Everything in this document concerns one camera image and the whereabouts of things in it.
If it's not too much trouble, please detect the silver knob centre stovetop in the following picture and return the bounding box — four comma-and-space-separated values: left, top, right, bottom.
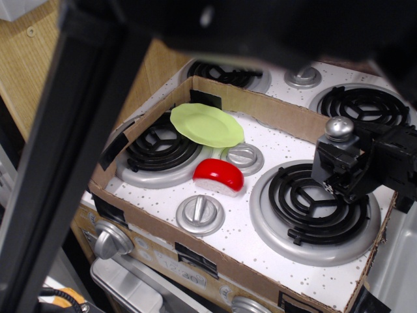
220, 143, 265, 177

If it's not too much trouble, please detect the oven clock display sticker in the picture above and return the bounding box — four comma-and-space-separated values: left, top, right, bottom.
154, 250, 207, 290

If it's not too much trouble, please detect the front right black burner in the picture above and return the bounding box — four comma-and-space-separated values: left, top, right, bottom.
268, 163, 370, 246

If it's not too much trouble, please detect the light green plastic plate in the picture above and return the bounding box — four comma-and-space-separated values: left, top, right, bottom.
170, 103, 244, 148

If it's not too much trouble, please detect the brown cardboard box frame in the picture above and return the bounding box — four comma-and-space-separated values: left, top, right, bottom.
77, 77, 394, 312

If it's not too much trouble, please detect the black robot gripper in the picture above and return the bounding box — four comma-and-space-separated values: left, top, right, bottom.
311, 123, 416, 203

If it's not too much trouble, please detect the silver knob stovetop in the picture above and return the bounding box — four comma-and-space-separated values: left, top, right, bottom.
220, 143, 265, 177
284, 66, 322, 89
176, 194, 225, 237

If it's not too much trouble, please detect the black braided cable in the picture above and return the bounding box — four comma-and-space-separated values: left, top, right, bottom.
38, 287, 82, 313

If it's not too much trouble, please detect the back right black burner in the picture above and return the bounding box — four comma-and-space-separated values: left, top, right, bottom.
310, 85, 411, 126

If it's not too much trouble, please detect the silver oven door handle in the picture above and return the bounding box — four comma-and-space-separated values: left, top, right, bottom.
90, 255, 210, 312

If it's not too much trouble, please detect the silver knob back stovetop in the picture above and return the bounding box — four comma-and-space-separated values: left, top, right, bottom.
284, 66, 322, 89

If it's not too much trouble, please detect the back left black burner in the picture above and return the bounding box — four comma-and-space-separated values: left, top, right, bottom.
185, 61, 263, 89

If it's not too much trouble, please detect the silver oven knob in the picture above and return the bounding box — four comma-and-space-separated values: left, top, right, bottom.
94, 220, 134, 260
231, 296, 271, 313

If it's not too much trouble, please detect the grey pepper shaker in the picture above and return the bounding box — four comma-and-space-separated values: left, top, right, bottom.
317, 116, 360, 155

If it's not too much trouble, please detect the front left black burner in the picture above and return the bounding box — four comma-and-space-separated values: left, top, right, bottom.
126, 112, 201, 172

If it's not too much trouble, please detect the silver oven front knob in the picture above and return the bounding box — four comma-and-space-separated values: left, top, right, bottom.
94, 220, 134, 260

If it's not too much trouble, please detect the black burner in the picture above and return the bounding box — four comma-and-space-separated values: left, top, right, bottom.
126, 112, 201, 172
185, 61, 263, 89
310, 85, 411, 126
268, 163, 370, 246

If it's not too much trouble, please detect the silver oven knob bottom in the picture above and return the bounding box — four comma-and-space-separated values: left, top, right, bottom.
231, 296, 271, 313

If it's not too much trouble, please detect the red white toy sushi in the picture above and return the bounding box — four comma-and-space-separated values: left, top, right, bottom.
192, 158, 244, 197

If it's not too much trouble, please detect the silver knob front stovetop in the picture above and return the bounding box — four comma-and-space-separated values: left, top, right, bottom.
176, 194, 225, 237

